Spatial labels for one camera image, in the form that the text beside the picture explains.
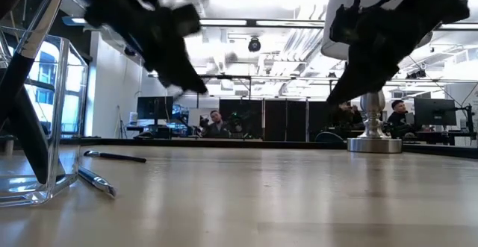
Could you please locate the person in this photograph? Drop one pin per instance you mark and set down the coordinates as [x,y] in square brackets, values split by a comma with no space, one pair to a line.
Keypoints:
[216,129]
[349,122]
[399,118]

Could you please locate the thin black makeup brush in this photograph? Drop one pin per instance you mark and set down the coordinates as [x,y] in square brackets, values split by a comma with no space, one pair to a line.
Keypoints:
[98,182]
[119,157]

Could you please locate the clear acrylic organizer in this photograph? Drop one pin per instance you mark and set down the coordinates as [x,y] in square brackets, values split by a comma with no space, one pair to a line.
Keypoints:
[59,127]

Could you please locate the large white-tipped powder brush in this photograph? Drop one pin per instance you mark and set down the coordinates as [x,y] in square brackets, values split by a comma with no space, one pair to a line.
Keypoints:
[41,19]

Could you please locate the long ceiling light strip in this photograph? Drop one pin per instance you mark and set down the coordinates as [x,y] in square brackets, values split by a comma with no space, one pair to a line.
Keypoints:
[291,23]

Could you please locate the black chair back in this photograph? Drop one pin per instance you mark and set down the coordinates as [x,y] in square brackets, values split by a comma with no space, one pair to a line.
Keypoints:
[328,137]

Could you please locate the black partition wall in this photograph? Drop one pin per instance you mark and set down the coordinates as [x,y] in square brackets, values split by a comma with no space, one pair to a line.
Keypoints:
[276,120]

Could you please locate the black fan makeup brush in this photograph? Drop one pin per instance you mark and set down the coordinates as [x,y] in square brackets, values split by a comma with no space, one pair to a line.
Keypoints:
[37,146]

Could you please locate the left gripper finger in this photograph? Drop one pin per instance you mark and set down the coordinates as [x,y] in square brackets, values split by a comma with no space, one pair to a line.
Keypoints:
[164,68]
[185,58]

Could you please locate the black computer monitor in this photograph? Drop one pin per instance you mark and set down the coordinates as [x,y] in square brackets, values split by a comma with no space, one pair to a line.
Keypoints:
[435,110]
[155,108]

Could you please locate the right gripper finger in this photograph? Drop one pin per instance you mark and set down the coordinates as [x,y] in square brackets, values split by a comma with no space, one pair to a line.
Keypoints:
[353,75]
[377,76]

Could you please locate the white shade silver table lamp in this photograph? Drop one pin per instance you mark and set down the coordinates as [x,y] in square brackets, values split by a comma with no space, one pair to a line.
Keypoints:
[373,127]

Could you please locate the black ceiling spotlight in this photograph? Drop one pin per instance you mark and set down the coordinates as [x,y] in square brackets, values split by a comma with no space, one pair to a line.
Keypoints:
[254,45]

